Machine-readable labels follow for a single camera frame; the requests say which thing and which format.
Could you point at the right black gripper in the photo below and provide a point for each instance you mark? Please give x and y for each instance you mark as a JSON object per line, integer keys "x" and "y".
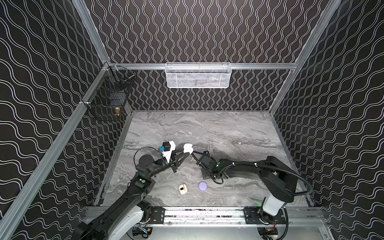
{"x": 205, "y": 164}

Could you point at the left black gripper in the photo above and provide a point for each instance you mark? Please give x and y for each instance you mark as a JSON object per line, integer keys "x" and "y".
{"x": 173, "y": 161}

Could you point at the white round charging case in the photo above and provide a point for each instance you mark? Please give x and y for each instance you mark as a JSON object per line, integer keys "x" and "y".
{"x": 188, "y": 148}

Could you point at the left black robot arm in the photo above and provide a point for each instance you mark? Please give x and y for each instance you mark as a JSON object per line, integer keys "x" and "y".
{"x": 130, "y": 208}

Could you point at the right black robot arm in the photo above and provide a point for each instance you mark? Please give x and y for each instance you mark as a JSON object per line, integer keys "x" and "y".
{"x": 283, "y": 183}

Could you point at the purple round charging case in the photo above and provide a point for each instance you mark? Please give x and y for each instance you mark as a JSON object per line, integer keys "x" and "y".
{"x": 203, "y": 186}

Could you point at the beige charging case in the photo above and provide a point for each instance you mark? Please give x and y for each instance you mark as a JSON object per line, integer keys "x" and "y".
{"x": 183, "y": 189}

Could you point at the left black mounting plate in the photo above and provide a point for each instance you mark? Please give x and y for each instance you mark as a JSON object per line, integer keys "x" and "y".
{"x": 153, "y": 215}

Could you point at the black mounting plate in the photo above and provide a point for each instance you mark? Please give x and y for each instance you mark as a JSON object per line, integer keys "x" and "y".
{"x": 153, "y": 215}
{"x": 256, "y": 216}

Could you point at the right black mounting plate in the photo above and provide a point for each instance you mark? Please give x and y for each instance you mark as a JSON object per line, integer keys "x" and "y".
{"x": 256, "y": 216}

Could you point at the small brass object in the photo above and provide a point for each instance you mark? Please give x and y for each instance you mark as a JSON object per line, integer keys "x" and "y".
{"x": 117, "y": 111}

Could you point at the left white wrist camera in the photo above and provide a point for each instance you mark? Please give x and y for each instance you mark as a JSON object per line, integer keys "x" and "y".
{"x": 168, "y": 148}

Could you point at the white wire mesh basket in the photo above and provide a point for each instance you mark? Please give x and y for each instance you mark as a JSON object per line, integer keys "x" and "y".
{"x": 195, "y": 75}

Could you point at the black wire basket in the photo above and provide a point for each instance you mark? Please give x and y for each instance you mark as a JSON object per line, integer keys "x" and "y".
{"x": 112, "y": 91}

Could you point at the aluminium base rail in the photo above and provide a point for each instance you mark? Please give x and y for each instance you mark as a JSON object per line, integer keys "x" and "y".
{"x": 234, "y": 217}

